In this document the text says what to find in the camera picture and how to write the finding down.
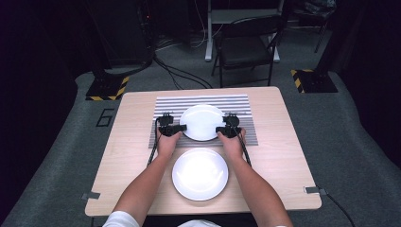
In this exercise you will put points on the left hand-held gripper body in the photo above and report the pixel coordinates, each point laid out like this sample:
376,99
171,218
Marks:
166,123

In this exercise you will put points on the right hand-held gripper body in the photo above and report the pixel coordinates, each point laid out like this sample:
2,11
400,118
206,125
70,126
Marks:
232,124

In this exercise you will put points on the white round plate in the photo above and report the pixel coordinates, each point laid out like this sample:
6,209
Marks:
201,122
200,174

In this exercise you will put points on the person's right hand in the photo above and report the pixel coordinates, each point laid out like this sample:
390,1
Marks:
233,146

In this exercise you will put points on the person's left hand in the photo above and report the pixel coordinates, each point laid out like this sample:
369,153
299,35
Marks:
167,145

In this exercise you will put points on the grey striped placemat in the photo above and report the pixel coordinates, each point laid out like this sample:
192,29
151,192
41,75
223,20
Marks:
252,129

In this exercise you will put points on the black yellow striped stand base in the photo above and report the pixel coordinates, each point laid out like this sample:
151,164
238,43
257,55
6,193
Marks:
105,88
315,82

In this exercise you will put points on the black folding chair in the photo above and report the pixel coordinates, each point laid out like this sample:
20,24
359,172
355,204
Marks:
242,50

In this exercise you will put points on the black equipment cabinet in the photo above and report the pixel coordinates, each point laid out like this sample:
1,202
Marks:
126,31

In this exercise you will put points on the grey tape strip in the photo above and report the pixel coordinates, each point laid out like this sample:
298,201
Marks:
91,195
312,189

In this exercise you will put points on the person's white shirt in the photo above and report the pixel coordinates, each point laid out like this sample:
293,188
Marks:
121,220

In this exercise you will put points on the dark cluttered chair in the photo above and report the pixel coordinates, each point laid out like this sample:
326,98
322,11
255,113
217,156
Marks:
315,9

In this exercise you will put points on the white metal desk frame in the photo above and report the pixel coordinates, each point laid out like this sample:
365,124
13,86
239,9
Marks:
208,38

